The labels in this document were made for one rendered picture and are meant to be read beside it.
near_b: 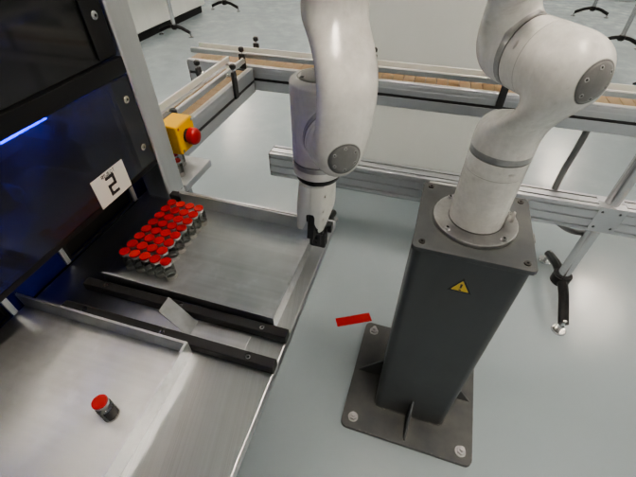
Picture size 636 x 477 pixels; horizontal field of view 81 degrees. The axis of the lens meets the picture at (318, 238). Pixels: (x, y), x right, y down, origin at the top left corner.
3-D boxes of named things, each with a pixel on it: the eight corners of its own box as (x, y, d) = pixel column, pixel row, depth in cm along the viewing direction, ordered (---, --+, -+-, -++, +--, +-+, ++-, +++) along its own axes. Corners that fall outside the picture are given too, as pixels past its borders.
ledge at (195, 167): (141, 182, 99) (138, 176, 98) (168, 157, 108) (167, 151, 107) (187, 191, 96) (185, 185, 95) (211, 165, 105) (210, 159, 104)
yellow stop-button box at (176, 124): (157, 150, 92) (148, 123, 87) (173, 137, 97) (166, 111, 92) (184, 155, 90) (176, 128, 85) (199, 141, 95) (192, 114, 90)
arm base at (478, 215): (514, 204, 92) (546, 136, 80) (520, 257, 79) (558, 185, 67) (435, 190, 97) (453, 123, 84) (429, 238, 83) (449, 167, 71)
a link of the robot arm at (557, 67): (505, 132, 81) (554, 5, 64) (573, 179, 68) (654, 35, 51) (457, 141, 78) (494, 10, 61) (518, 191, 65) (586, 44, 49)
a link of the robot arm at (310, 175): (303, 139, 66) (303, 153, 68) (286, 165, 60) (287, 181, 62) (349, 146, 64) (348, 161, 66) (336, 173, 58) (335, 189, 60)
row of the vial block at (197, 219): (153, 276, 72) (146, 260, 69) (201, 219, 85) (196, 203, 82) (163, 279, 72) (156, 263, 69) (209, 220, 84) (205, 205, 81)
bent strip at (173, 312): (167, 331, 64) (157, 310, 60) (177, 317, 66) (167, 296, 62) (243, 351, 61) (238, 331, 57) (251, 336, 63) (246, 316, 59)
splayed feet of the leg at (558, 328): (549, 333, 164) (563, 315, 155) (535, 255, 199) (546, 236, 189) (569, 338, 163) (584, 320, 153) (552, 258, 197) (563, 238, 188)
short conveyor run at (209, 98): (157, 192, 99) (137, 138, 88) (108, 183, 102) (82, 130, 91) (259, 92, 147) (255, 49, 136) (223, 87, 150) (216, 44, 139)
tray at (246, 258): (109, 284, 71) (101, 273, 69) (183, 203, 89) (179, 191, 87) (274, 330, 64) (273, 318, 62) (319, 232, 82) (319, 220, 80)
